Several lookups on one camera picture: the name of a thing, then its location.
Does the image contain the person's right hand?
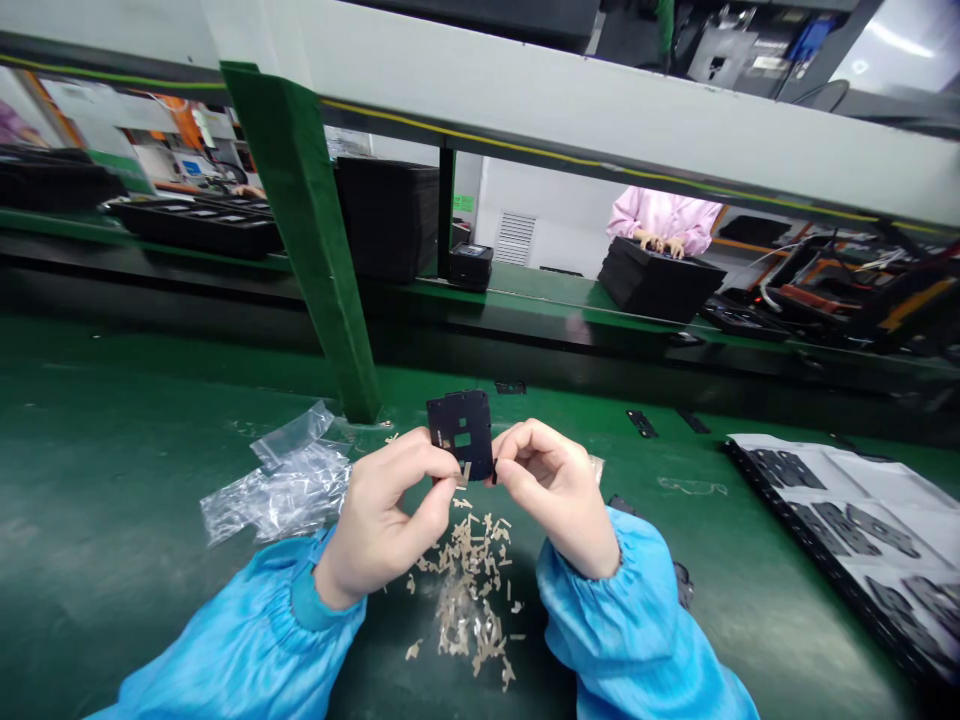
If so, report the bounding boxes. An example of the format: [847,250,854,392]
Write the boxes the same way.
[484,417,624,583]

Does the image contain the person's left hand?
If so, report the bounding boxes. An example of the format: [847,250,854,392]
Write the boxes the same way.
[313,427,465,613]

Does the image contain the black perforated plate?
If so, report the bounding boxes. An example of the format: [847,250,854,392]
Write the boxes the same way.
[425,389,499,487]

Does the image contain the pile of tan paper strips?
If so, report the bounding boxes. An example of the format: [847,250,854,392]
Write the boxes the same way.
[403,487,529,693]

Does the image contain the pile of clear plastic bags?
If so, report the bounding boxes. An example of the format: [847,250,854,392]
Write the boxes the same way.
[197,398,355,549]

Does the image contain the clear plastic film scrap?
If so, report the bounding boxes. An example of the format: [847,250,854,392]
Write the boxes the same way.
[656,475,730,499]

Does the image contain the small black box device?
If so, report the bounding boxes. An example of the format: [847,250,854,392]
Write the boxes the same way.
[448,241,496,294]

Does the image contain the low black tray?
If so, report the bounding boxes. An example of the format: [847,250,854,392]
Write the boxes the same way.
[700,295,793,345]

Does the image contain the tall stack of black trays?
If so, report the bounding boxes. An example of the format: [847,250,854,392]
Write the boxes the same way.
[334,154,442,285]

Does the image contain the black tray of black plates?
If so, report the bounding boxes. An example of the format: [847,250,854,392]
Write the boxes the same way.
[721,431,960,690]

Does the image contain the black tray with parts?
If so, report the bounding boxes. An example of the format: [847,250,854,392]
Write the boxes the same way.
[109,194,286,261]

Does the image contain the black and orange machine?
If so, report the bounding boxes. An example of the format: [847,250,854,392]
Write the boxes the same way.
[757,232,960,355]

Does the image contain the grey overhead shelf beam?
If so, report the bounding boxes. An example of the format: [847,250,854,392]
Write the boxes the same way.
[0,0,960,234]

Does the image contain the black tray stack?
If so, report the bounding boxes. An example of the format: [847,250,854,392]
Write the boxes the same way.
[0,145,129,214]

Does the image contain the green support post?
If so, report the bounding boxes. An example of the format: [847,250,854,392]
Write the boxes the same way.
[218,61,384,426]

